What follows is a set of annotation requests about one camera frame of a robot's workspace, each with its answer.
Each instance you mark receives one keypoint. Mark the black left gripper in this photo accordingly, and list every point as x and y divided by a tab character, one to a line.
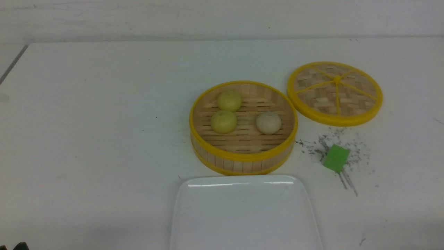
21	246

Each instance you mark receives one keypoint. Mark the yellow steamed bun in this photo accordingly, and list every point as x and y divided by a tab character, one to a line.
229	101
223	122

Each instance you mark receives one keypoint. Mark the white steamed bun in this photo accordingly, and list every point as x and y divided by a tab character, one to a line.
268	123

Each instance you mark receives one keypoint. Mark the white rectangular plate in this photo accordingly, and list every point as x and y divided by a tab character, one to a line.
249	212

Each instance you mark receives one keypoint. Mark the bamboo steamer basket yellow rim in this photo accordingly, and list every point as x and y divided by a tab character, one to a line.
244	151

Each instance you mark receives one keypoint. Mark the green square sticker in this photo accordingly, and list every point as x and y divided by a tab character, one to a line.
336	158

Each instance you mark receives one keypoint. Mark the woven bamboo steamer lid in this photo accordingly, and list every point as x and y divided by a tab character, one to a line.
334	94

